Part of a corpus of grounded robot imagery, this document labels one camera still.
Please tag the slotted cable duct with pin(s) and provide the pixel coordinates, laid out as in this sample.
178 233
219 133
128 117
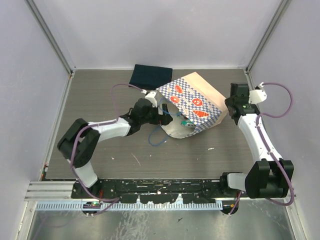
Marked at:
80 206

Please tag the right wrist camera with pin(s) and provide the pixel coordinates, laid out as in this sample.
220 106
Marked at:
258 94

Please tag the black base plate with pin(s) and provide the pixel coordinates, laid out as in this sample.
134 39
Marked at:
160 191

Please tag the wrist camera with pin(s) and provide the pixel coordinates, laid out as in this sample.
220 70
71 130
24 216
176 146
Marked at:
258 94
151 96

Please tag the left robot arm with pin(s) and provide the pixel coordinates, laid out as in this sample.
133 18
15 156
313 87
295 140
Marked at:
79 142

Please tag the dark folded cloth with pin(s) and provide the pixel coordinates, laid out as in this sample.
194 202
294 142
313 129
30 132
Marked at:
150 77

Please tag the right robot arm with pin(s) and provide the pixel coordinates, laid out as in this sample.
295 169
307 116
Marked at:
270 176

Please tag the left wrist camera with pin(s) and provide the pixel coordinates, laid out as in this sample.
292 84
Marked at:
151 96

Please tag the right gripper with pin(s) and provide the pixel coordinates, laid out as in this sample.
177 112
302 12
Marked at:
227 101

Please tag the checkered paper bag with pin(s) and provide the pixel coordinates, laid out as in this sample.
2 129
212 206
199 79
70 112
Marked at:
192 98

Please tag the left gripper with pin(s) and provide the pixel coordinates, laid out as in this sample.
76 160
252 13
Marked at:
160 119

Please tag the green snack packet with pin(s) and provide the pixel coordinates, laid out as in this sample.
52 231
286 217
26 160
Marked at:
188 123

